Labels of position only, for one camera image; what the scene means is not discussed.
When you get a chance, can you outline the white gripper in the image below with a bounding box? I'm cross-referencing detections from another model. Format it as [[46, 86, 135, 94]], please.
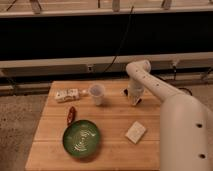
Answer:
[[127, 82, 144, 106]]

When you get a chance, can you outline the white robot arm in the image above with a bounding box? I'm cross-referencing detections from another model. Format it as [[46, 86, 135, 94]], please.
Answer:
[[126, 60, 213, 171]]

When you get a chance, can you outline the white sponge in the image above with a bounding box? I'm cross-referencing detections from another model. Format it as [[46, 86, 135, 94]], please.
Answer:
[[125, 121, 146, 144]]

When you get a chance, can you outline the clear plastic cup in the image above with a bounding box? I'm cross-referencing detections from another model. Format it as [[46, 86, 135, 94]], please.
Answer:
[[88, 84, 105, 106]]

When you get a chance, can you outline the wooden cutting board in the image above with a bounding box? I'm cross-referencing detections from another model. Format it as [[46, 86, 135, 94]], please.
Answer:
[[25, 79, 166, 171]]

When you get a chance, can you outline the white wrapped packet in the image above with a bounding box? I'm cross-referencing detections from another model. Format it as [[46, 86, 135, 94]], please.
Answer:
[[55, 89, 80, 103]]

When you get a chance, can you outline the green bowl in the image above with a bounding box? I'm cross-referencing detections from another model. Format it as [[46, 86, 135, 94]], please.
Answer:
[[62, 120, 101, 158]]

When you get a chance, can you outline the black hanging cable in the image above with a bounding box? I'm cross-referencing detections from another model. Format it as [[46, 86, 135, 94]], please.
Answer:
[[101, 5, 135, 74]]

